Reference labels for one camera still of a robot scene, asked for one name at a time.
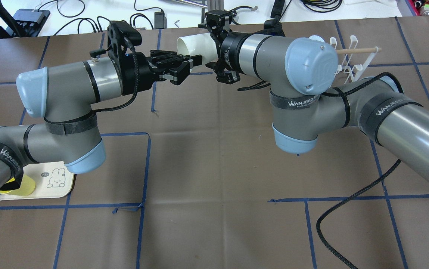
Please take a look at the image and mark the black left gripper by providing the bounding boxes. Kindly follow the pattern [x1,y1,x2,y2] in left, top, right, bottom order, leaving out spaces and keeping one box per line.
[115,50,202,96]

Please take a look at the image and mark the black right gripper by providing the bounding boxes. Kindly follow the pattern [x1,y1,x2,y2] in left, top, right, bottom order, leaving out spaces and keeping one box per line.
[198,10,248,84]

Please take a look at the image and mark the cream white plastic cup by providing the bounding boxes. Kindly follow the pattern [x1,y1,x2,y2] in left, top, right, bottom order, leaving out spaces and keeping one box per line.
[177,33,218,64]

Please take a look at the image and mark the light blue plastic cup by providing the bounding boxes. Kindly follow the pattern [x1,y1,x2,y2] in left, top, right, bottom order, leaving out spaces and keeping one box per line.
[309,35,338,49]

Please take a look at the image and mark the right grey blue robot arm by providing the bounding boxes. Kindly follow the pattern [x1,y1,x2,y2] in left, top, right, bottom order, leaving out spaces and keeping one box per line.
[199,10,429,182]

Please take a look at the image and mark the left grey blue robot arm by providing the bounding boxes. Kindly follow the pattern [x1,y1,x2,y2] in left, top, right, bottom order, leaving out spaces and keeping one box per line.
[0,49,202,191]

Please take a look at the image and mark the yellow plastic cup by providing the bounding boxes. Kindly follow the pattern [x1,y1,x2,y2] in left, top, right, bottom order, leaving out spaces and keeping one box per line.
[0,175,36,196]

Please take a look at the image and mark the black power adapter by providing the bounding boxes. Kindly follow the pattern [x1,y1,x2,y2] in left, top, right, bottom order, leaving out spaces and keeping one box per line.
[153,11,168,29]

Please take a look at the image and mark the cream tray with rabbit drawing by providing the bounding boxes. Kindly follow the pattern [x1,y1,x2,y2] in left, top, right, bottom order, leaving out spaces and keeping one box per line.
[0,161,75,201]

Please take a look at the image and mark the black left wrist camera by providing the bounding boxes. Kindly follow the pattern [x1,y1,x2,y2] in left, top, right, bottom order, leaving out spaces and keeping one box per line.
[107,21,142,61]

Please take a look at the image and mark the white wire cup rack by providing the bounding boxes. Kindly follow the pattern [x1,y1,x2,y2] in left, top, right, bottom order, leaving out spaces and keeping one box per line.
[329,35,382,84]

